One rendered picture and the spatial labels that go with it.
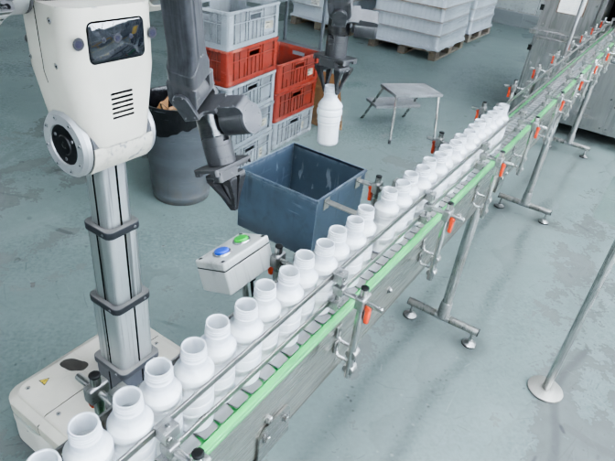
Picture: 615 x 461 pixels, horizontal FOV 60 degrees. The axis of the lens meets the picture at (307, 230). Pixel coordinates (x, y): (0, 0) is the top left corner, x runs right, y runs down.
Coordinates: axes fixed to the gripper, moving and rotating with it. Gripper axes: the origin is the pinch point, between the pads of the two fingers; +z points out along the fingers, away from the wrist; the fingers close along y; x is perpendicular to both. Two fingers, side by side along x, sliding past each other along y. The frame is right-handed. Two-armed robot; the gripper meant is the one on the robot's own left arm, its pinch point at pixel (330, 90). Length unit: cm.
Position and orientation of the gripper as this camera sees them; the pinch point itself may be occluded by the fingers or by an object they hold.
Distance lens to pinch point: 150.0
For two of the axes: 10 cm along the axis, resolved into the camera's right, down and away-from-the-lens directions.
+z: -1.0, 8.6, 5.0
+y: -7.9, -3.7, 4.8
